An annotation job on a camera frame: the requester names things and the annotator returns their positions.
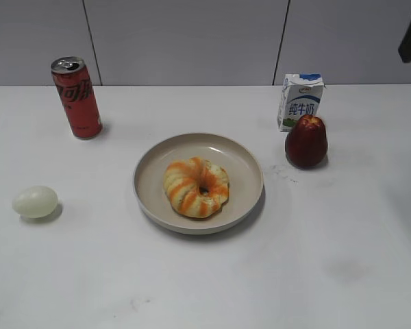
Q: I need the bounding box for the dark red wax apple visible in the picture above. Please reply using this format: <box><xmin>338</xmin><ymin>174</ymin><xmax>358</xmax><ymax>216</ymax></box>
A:
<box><xmin>285</xmin><ymin>114</ymin><xmax>328</xmax><ymax>168</ymax></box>

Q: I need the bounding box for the red cola can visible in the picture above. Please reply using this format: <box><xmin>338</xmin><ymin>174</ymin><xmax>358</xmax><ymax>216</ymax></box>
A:
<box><xmin>51</xmin><ymin>56</ymin><xmax>103</xmax><ymax>139</ymax></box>

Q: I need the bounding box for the orange striped ring croissant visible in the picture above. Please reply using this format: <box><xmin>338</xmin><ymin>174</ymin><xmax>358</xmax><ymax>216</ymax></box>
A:
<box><xmin>163</xmin><ymin>156</ymin><xmax>229</xmax><ymax>219</ymax></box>

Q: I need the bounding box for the white blue milk carton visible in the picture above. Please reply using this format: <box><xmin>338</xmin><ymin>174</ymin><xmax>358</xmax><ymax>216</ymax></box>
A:
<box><xmin>277</xmin><ymin>73</ymin><xmax>325</xmax><ymax>132</ymax></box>

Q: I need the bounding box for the white egg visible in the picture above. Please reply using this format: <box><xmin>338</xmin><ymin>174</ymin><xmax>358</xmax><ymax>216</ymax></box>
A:
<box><xmin>12</xmin><ymin>186</ymin><xmax>59</xmax><ymax>219</ymax></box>

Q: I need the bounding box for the beige round plate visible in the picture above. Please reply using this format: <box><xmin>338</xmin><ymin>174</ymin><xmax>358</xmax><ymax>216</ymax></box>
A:
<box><xmin>134</xmin><ymin>133</ymin><xmax>264</xmax><ymax>235</ymax></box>

